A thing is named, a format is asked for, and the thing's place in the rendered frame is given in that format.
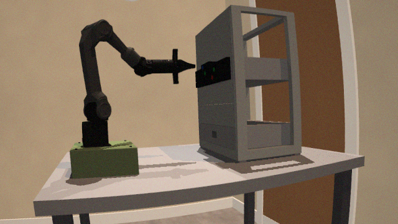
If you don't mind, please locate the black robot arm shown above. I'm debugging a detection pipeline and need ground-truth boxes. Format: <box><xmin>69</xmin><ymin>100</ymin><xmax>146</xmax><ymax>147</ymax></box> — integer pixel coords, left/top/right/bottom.
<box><xmin>79</xmin><ymin>19</ymin><xmax>164</xmax><ymax>147</ymax></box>

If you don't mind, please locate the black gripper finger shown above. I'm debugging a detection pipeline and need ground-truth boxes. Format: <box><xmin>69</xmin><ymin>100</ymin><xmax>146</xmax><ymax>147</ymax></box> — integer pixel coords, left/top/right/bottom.
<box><xmin>177</xmin><ymin>66</ymin><xmax>195</xmax><ymax>73</ymax></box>
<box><xmin>177</xmin><ymin>59</ymin><xmax>195</xmax><ymax>67</ymax></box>

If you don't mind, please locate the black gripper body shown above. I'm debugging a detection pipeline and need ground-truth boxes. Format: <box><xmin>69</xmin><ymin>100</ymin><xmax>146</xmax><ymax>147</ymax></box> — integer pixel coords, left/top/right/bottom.
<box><xmin>163</xmin><ymin>49</ymin><xmax>179</xmax><ymax>84</ymax></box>

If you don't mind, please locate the grey rack frame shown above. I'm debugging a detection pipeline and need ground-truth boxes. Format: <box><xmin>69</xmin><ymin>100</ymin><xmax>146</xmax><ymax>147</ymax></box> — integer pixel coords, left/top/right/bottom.
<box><xmin>195</xmin><ymin>5</ymin><xmax>302</xmax><ymax>163</ymax></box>

